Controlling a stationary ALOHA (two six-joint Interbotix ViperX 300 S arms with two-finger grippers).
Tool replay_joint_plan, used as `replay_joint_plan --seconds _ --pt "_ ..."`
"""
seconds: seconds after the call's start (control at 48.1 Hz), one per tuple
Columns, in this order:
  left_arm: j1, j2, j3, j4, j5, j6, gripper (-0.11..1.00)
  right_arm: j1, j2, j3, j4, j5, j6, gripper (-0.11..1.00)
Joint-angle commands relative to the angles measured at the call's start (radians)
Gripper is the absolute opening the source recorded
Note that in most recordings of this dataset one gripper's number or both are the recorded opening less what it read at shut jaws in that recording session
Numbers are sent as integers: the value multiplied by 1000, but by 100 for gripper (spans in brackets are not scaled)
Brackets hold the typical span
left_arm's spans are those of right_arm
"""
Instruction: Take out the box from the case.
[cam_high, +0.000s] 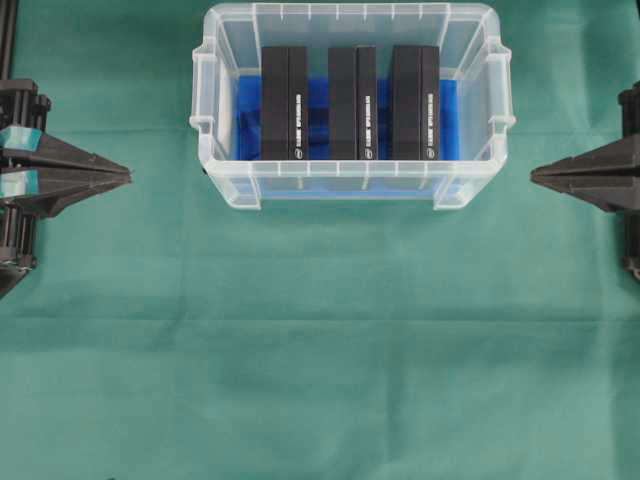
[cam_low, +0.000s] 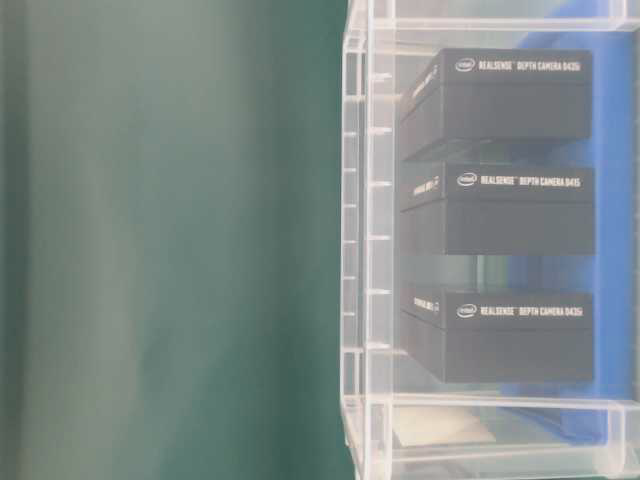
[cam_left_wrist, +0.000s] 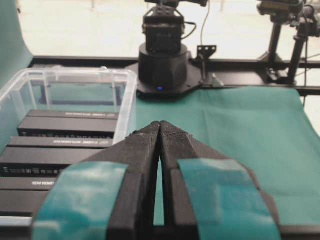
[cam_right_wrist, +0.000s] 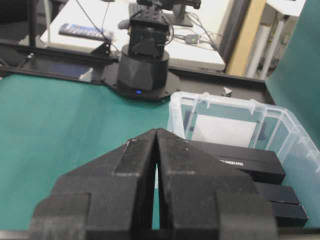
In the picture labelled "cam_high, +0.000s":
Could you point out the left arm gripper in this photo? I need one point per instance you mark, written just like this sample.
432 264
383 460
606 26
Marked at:
45 193

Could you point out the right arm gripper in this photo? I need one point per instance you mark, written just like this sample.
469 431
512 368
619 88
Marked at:
600 177

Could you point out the black camera box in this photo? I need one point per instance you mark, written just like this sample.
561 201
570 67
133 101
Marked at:
353 103
284 103
415 103

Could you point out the clear plastic storage case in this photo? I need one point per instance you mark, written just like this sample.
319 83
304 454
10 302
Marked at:
472 54

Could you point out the black frame rail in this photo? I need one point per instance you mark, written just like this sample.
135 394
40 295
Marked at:
8 18

